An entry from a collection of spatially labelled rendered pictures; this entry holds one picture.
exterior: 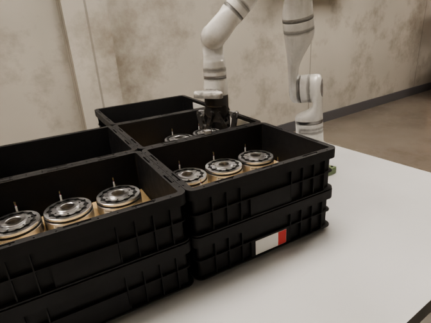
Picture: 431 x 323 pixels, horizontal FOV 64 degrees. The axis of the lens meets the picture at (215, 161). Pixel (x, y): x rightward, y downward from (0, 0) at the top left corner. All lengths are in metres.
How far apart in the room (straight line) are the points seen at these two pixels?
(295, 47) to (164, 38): 1.99
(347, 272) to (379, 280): 0.06
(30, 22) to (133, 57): 0.72
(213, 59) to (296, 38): 0.25
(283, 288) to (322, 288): 0.08
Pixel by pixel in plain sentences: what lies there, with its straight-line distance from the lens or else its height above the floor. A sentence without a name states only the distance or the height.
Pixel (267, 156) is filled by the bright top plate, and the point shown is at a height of 0.86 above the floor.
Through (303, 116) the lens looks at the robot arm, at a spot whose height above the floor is 0.92.
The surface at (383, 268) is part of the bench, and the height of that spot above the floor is 0.70.
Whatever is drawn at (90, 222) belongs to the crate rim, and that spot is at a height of 0.93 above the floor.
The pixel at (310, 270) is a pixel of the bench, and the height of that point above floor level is 0.70.
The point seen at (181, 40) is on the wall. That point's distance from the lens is 3.07.
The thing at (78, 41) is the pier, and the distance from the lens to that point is 2.62.
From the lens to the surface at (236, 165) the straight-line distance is 0.94.
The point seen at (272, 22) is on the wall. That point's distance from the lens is 3.69.
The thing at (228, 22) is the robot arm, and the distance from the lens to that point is 1.03.
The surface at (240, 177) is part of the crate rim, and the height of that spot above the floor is 0.93.
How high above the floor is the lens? 1.22
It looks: 22 degrees down
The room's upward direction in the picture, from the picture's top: 4 degrees counter-clockwise
